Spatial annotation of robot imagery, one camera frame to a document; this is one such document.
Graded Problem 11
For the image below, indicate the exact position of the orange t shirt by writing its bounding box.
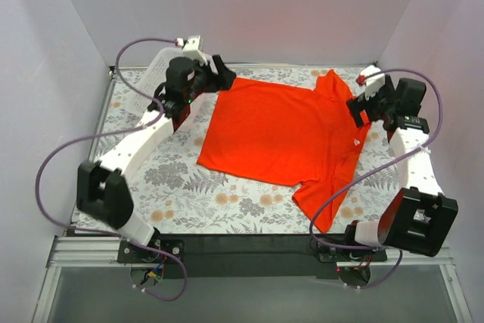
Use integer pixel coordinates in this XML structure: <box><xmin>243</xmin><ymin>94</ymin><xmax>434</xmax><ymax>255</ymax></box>
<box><xmin>197</xmin><ymin>70</ymin><xmax>371</xmax><ymax>232</ymax></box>

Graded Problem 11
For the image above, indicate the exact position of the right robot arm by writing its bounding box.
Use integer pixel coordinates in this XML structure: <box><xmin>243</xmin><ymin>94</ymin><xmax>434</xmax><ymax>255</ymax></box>
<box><xmin>342</xmin><ymin>74</ymin><xmax>458</xmax><ymax>261</ymax></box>

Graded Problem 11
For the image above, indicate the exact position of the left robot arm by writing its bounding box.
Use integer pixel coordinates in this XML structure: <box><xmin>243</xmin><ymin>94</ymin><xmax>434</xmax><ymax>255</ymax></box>
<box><xmin>76</xmin><ymin>54</ymin><xmax>236</xmax><ymax>262</ymax></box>

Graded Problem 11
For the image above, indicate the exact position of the white plastic basket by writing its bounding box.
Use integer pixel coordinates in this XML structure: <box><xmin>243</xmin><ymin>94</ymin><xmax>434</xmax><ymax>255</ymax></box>
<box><xmin>126</xmin><ymin>48</ymin><xmax>182</xmax><ymax>116</ymax></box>

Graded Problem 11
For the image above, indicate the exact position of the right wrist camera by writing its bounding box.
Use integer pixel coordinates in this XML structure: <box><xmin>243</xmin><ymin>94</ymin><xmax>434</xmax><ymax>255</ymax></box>
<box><xmin>356</xmin><ymin>65</ymin><xmax>389</xmax><ymax>101</ymax></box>

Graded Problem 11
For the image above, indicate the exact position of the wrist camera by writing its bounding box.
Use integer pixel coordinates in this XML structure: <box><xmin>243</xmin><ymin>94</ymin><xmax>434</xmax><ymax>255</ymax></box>
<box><xmin>181</xmin><ymin>36</ymin><xmax>209</xmax><ymax>66</ymax></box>
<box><xmin>356</xmin><ymin>65</ymin><xmax>389</xmax><ymax>101</ymax></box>

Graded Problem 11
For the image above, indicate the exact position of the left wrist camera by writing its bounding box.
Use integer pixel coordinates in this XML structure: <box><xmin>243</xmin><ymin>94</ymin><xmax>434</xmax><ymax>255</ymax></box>
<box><xmin>181</xmin><ymin>36</ymin><xmax>209</xmax><ymax>66</ymax></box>

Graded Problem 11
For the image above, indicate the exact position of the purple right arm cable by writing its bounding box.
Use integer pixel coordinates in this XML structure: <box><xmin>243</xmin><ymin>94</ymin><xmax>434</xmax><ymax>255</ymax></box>
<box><xmin>309</xmin><ymin>69</ymin><xmax>444</xmax><ymax>290</ymax></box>

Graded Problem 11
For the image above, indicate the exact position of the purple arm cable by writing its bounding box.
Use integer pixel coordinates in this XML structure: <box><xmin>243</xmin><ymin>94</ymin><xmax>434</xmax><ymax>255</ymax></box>
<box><xmin>34</xmin><ymin>37</ymin><xmax>189</xmax><ymax>303</ymax></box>
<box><xmin>309</xmin><ymin>69</ymin><xmax>444</xmax><ymax>290</ymax></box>

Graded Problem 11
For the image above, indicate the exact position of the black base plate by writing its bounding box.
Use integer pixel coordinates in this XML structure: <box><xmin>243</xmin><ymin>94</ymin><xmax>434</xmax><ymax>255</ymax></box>
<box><xmin>116</xmin><ymin>234</ymin><xmax>389</xmax><ymax>281</ymax></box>

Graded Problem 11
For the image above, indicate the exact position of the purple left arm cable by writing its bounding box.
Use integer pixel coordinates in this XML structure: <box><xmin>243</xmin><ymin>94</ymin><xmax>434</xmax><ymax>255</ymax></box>
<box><xmin>34</xmin><ymin>37</ymin><xmax>189</xmax><ymax>303</ymax></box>

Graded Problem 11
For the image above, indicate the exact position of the aluminium table frame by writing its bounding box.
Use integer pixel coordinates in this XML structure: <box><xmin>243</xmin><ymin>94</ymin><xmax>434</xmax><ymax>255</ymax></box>
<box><xmin>29</xmin><ymin>64</ymin><xmax>473</xmax><ymax>323</ymax></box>

